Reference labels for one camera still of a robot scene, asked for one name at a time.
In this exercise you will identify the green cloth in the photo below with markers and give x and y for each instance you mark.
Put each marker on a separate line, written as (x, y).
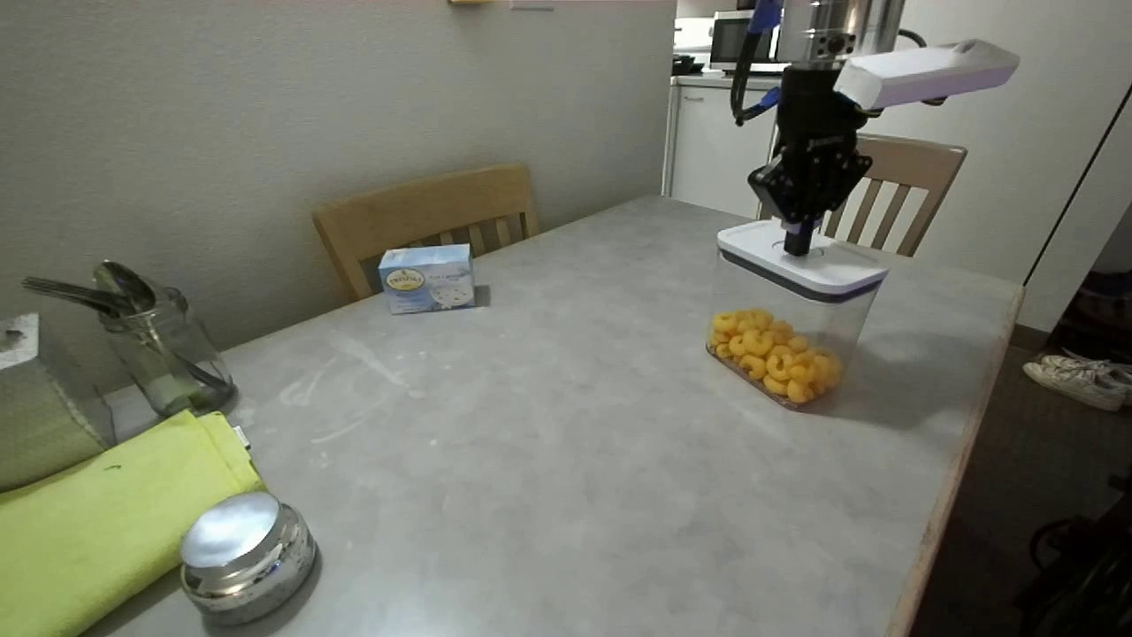
(109, 518)

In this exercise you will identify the white kitchen cabinet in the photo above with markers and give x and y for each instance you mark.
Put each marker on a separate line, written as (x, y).
(714, 144)

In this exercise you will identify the metal spoon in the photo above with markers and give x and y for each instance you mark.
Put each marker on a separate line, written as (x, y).
(130, 284)

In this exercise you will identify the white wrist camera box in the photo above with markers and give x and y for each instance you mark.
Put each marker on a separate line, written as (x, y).
(920, 71)

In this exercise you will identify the small light blue carton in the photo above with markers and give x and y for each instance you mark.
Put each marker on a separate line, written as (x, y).
(425, 276)

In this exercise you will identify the wooden chair with solid backrest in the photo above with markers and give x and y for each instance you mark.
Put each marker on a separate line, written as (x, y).
(411, 213)

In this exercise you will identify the wooden chair with slatted backrest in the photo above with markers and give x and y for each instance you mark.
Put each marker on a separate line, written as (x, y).
(906, 159)

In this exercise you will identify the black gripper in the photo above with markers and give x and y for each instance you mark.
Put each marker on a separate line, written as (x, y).
(814, 130)

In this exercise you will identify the glass utensil jar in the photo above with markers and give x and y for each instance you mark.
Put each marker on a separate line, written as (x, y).
(172, 354)

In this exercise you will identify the microwave oven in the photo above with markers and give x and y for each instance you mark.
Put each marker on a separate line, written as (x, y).
(737, 37)

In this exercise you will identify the round silver metal tin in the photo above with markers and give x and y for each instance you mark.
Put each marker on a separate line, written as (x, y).
(248, 552)

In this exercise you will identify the white sneaker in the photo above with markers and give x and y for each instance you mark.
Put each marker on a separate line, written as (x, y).
(1080, 381)

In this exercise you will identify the white square container lid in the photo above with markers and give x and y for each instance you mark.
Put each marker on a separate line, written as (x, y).
(826, 275)

